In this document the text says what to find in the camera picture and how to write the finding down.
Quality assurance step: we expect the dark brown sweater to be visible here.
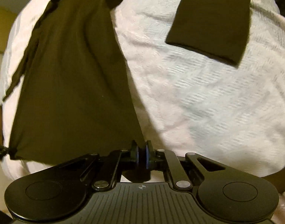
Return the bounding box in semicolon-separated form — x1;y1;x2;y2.
6;0;250;165

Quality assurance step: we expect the pink and grey bedspread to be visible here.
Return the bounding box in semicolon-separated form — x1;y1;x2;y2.
0;0;285;178

